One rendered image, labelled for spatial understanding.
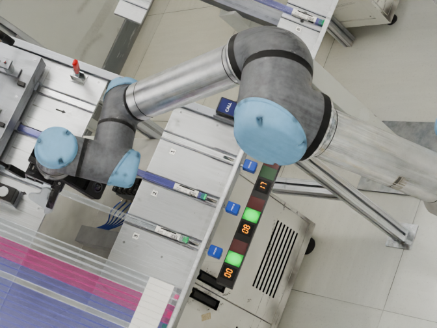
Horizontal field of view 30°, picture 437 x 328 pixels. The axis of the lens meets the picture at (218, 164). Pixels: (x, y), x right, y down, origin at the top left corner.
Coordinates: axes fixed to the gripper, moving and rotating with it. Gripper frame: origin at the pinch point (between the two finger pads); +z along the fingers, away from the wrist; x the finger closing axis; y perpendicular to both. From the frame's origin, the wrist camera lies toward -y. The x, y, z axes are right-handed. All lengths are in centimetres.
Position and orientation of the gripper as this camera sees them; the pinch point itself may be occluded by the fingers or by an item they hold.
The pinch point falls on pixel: (63, 184)
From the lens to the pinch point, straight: 184.9
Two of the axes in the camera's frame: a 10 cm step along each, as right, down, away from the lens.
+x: -3.7, 8.9, -2.7
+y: -9.1, -4.1, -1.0
